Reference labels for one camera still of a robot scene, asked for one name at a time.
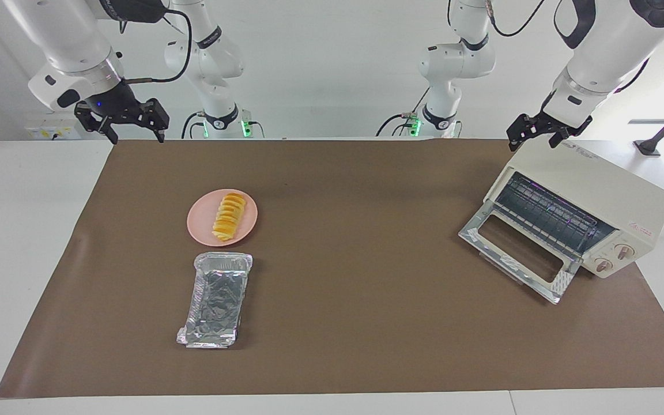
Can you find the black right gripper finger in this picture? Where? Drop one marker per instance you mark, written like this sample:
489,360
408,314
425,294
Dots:
159,132
111,129

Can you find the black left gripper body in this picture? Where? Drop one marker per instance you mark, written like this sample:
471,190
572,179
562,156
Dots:
557,120

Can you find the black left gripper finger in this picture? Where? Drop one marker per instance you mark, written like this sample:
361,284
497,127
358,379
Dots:
513,142
557,140

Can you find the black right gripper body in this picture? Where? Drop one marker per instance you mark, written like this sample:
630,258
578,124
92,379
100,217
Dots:
116,101

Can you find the sliced orange bread loaf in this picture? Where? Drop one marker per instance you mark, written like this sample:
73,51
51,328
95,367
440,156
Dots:
229,216

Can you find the aluminium foil tray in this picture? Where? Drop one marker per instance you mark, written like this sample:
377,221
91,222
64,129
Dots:
215,300

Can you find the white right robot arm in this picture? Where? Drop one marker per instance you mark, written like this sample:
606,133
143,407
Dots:
72,40

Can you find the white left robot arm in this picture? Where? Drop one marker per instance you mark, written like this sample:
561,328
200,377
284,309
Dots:
608,40

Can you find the cream toaster oven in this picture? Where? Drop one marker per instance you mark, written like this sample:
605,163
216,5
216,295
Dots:
603,184

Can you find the beige oven knob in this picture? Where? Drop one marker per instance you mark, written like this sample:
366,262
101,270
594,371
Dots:
603,265
624,251

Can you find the glass oven door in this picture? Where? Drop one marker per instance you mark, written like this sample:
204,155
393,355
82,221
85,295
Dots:
562,281

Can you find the green lit base connector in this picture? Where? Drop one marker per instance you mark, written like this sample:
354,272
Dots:
245,128
414,124

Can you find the pink round plate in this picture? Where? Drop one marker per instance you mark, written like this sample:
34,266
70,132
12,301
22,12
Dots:
202,225

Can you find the brown table mat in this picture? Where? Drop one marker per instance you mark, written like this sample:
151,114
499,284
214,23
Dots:
366,288

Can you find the white wall socket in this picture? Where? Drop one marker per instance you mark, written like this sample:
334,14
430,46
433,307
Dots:
49,131

